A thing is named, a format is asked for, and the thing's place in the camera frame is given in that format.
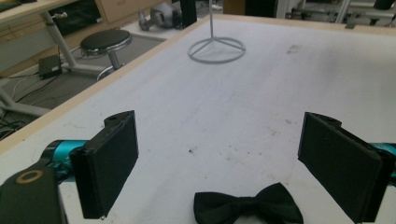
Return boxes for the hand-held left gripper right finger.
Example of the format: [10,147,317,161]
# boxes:
[297,111,396,224]

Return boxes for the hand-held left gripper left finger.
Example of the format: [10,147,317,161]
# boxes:
[69,109,140,220]

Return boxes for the black bow tie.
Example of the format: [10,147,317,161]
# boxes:
[192,182,305,224]

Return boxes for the grey desk leg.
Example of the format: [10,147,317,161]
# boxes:
[39,11,108,77]
[0,86,52,119]

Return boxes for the black box on floor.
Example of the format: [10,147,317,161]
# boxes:
[37,53,64,80]

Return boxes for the black round stool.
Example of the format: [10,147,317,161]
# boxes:
[79,28,134,82]

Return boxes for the white foam board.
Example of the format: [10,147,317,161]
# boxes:
[0,18,396,224]

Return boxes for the white floor board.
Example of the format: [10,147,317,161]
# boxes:
[120,19,189,40]

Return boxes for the grey robot part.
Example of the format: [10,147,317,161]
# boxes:
[137,2,183,32]

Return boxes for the white wire rack stand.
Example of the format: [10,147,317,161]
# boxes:
[187,0,248,65]

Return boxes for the black frame post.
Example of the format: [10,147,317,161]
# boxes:
[178,0,198,29]

